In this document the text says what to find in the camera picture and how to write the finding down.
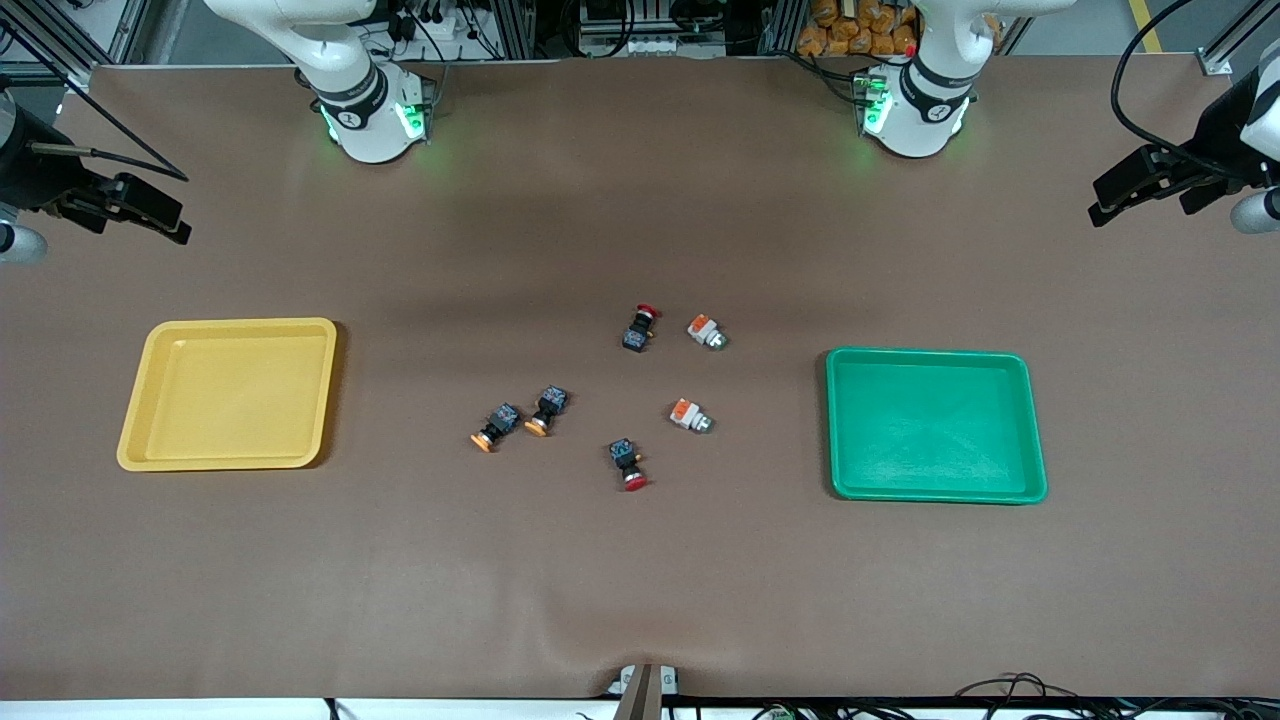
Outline yellow push button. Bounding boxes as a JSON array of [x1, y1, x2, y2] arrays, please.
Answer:
[[470, 402, 521, 454], [524, 386, 570, 439]]

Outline yellow plastic tray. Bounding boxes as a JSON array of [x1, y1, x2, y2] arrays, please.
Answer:
[[116, 318, 339, 472]]

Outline green plastic tray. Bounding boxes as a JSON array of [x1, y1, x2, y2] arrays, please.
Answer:
[[825, 346, 1049, 505]]

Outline orange packaged goods pile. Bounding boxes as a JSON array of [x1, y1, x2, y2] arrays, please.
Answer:
[[797, 0, 919, 58]]

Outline red push button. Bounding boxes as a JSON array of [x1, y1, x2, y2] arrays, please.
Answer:
[[608, 438, 651, 492], [621, 303, 663, 353]]

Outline brown table cover mat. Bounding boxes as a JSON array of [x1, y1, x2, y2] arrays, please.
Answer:
[[0, 55, 1280, 701]]

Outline grey table edge clamp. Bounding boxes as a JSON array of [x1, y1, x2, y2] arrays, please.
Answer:
[[608, 663, 681, 720]]

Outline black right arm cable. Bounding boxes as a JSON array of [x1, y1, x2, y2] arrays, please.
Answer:
[[0, 20, 189, 183]]

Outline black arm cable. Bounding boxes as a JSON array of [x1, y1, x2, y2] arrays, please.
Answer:
[[0, 20, 189, 183], [1110, 0, 1221, 166]]

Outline aluminium frame profile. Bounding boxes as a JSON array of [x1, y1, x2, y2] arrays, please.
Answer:
[[0, 0, 151, 93], [1197, 0, 1280, 76]]

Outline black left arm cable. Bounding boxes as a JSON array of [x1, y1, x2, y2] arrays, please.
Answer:
[[1110, 0, 1221, 166]]

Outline tangled floor cables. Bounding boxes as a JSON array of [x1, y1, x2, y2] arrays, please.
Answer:
[[955, 672, 1096, 720]]

